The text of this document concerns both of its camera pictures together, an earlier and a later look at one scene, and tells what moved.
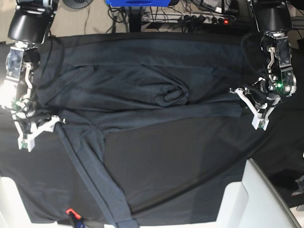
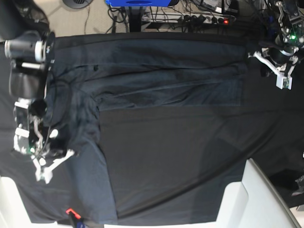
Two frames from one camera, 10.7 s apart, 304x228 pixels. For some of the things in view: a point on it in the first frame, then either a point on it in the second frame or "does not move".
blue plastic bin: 138,3 does not move
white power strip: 185,18 does not move
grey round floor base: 77,4 does not move
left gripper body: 32,119 -> 52,147
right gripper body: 262,94 -> 278,57
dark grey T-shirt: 153,131 does not move
